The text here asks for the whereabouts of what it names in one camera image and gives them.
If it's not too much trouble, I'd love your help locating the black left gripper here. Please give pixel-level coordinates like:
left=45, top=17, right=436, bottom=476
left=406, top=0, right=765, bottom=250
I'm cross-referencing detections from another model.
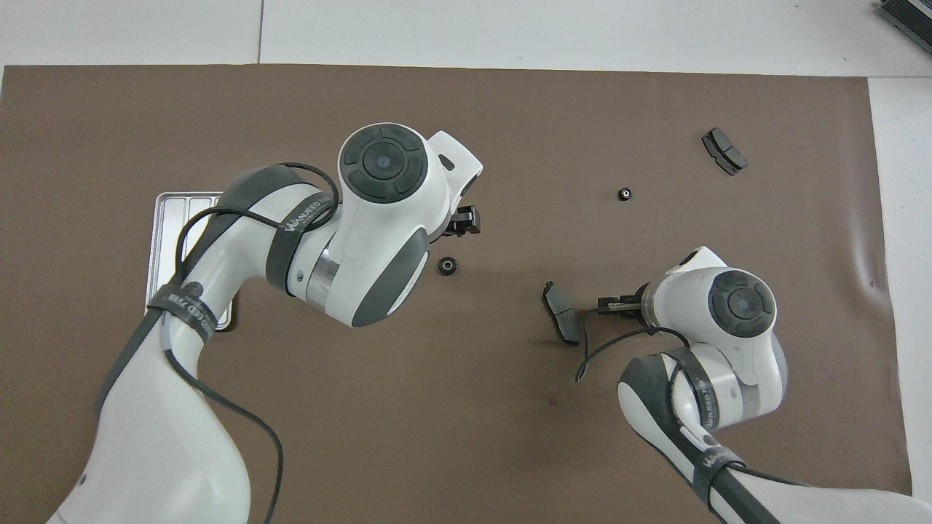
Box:
left=435, top=205, right=483, bottom=242

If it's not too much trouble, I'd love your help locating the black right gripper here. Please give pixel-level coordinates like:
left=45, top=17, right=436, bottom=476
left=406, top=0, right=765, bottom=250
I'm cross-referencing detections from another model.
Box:
left=596, top=283, right=649, bottom=322

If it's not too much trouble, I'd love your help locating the silver metal tray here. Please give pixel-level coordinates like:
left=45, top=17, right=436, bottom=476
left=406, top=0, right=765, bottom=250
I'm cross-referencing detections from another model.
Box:
left=146, top=191, right=234, bottom=333

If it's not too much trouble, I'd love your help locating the dark grey brake pad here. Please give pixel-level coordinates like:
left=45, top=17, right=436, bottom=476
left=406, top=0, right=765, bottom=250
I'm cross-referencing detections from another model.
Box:
left=543, top=280, right=583, bottom=348
left=701, top=127, right=749, bottom=177

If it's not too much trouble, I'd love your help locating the brown table mat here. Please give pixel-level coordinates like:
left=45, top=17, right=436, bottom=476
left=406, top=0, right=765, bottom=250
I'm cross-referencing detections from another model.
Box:
left=0, top=64, right=915, bottom=524

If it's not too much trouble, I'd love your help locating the grey ribbed device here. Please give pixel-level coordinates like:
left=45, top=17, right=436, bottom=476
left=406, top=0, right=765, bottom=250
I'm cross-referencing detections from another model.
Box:
left=877, top=0, right=932, bottom=37

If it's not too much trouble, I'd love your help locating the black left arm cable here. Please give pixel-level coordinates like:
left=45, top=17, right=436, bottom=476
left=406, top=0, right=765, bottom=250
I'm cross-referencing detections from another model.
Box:
left=164, top=162, right=341, bottom=524

